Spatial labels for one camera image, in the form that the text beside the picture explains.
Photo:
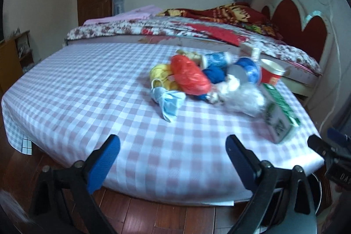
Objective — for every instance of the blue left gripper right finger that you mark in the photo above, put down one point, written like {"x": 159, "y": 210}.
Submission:
{"x": 245, "y": 162}

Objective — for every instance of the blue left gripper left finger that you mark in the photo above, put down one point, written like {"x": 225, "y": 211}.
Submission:
{"x": 100, "y": 162}

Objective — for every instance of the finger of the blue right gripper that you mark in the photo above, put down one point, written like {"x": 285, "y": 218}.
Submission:
{"x": 337, "y": 136}
{"x": 319, "y": 146}

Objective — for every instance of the green milk carton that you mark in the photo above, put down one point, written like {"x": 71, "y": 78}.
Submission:
{"x": 282, "y": 121}

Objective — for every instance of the clear plastic bag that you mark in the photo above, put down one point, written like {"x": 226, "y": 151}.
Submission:
{"x": 243, "y": 97}

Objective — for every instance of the light blue face mask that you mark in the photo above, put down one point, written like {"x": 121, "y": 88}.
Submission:
{"x": 170, "y": 101}

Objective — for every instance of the red plastic bag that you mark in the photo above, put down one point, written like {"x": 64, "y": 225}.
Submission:
{"x": 189, "y": 76}

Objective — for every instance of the yellow plastic bag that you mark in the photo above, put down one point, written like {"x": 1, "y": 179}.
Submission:
{"x": 163, "y": 76}

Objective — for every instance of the beige paper ball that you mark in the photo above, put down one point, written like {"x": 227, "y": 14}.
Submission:
{"x": 194, "y": 56}

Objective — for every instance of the pink checkered tablecloth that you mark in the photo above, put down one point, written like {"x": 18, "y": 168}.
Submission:
{"x": 70, "y": 103}

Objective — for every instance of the red paper cup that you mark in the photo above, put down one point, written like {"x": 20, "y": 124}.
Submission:
{"x": 271, "y": 72}

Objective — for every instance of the blue white paper cup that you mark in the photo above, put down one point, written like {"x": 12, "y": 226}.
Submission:
{"x": 245, "y": 70}

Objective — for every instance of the dark blue plastic bag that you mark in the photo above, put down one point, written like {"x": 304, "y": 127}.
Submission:
{"x": 215, "y": 75}

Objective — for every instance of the red heart-shaped headboard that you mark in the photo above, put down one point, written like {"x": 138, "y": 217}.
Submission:
{"x": 309, "y": 32}

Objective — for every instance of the blue patterned paper cup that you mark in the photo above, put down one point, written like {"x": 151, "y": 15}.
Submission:
{"x": 217, "y": 59}

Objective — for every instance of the bed with floral quilt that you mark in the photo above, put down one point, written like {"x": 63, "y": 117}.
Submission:
{"x": 300, "y": 67}

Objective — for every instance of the wooden side cabinet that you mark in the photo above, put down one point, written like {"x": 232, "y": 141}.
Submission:
{"x": 16, "y": 54}

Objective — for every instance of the red patterned blanket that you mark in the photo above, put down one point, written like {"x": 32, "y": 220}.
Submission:
{"x": 238, "y": 14}

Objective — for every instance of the pink folded sheet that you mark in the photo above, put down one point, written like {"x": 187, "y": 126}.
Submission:
{"x": 135, "y": 14}

